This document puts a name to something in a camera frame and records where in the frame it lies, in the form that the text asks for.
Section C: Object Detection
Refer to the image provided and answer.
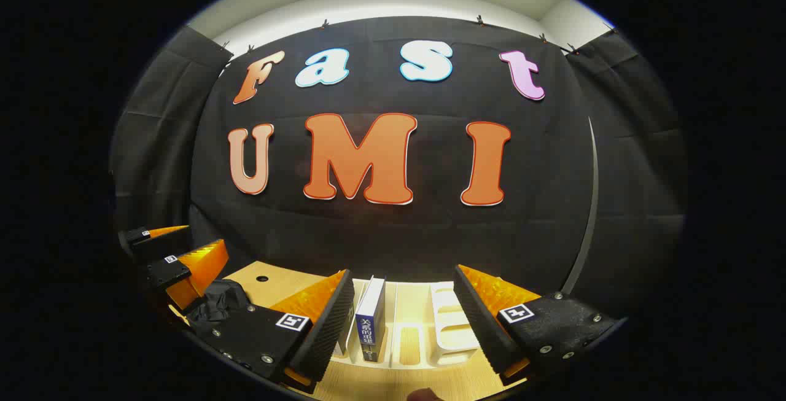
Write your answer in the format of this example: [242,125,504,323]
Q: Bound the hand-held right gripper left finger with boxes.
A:
[183,270,356,395]

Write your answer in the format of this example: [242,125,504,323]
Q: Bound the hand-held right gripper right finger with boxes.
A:
[454,264,620,387]

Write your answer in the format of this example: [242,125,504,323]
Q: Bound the white bookshelf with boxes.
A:
[332,277,483,368]

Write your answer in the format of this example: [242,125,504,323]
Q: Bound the blue picture cover book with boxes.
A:
[355,276,386,363]

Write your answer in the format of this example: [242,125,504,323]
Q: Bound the black schoolbag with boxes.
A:
[184,278,251,323]

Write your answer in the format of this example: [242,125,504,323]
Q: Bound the black backdrop cloth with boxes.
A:
[109,16,687,319]

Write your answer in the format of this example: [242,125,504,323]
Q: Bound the grey pole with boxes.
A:
[562,117,599,294]

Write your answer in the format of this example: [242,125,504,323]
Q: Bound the row of black cloth clips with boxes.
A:
[221,15,615,55]

